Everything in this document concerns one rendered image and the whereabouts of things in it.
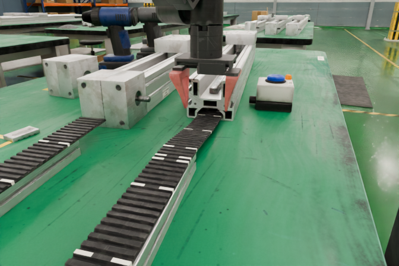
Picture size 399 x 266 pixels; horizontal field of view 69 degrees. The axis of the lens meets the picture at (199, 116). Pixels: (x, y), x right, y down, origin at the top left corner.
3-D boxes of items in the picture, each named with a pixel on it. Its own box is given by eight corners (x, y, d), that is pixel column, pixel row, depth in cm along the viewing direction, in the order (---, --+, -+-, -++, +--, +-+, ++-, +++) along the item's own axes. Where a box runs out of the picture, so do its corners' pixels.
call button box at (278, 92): (291, 113, 64) (294, 85, 62) (247, 109, 67) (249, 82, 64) (289, 101, 72) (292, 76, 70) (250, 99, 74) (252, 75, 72)
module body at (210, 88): (233, 121, 60) (235, 81, 57) (186, 117, 62) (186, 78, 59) (255, 57, 133) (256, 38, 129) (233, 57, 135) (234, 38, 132)
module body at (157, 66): (147, 113, 64) (145, 76, 61) (106, 110, 66) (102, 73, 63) (214, 56, 137) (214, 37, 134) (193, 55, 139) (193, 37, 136)
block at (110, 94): (141, 130, 55) (136, 82, 52) (83, 124, 58) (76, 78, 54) (157, 114, 63) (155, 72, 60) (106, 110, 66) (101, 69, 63)
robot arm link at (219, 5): (209, -16, 44) (231, -14, 48) (177, -14, 48) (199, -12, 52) (209, 32, 46) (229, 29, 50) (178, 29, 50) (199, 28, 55)
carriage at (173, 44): (187, 62, 91) (187, 40, 88) (155, 60, 93) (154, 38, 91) (199, 54, 105) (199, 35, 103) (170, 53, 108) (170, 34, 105)
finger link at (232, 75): (204, 103, 58) (205, 56, 55) (240, 105, 57) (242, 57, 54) (196, 114, 52) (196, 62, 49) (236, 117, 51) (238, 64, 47)
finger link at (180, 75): (180, 101, 60) (179, 55, 56) (214, 104, 58) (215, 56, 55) (169, 112, 53) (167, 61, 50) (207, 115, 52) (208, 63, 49)
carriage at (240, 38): (253, 52, 109) (255, 34, 107) (225, 51, 112) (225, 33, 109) (256, 47, 124) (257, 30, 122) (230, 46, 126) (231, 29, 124)
